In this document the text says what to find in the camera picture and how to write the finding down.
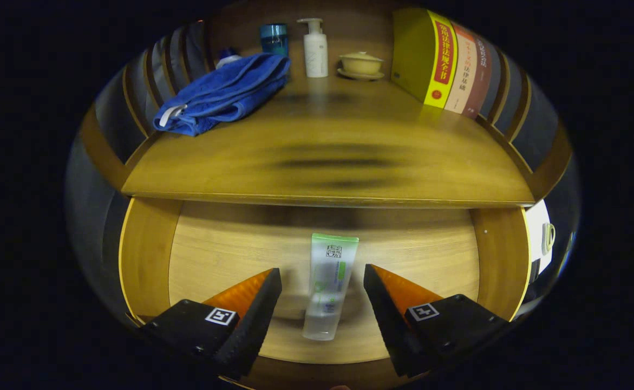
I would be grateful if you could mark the yellow lidded tea cup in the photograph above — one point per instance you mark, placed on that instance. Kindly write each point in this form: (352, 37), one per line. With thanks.
(360, 65)

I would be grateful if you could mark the wooden drawer with black knob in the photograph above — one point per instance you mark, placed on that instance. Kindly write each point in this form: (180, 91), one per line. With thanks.
(230, 254)

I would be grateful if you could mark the wooden countertop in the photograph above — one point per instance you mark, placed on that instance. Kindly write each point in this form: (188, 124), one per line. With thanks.
(214, 162)

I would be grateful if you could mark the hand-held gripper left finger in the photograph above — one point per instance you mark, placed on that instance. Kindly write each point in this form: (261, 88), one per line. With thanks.
(252, 319)

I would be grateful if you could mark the wooden cabinet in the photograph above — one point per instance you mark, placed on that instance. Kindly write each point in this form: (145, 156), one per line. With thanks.
(555, 157)

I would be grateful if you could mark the clear green-capped cleanser tube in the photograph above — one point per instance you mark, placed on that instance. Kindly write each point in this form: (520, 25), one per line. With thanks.
(330, 281)

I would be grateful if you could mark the white side cabinet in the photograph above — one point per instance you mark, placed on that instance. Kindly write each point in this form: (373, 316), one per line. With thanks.
(536, 233)

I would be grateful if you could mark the brown book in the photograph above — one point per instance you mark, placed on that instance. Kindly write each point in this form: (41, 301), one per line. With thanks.
(482, 76)

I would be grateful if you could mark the teal bottle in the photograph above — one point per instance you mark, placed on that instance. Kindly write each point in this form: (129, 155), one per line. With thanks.
(273, 39)

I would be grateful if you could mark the green white tape dispenser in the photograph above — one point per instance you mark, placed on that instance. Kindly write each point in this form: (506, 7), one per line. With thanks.
(549, 238)

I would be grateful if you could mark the beige book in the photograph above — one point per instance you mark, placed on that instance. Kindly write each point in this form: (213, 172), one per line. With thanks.
(463, 70)

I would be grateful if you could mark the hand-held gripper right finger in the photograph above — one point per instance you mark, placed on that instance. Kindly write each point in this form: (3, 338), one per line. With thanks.
(390, 319)

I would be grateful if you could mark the white pump bottle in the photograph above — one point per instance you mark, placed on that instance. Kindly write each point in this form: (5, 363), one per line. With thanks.
(315, 54)

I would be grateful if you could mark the thick yellow book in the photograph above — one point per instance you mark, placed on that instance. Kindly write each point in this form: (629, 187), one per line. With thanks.
(411, 54)

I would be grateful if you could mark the folded blue towel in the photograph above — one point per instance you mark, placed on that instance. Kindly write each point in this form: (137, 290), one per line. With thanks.
(219, 95)

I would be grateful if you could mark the small white blue-capped bottle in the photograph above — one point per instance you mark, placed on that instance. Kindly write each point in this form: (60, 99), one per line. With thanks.
(227, 56)

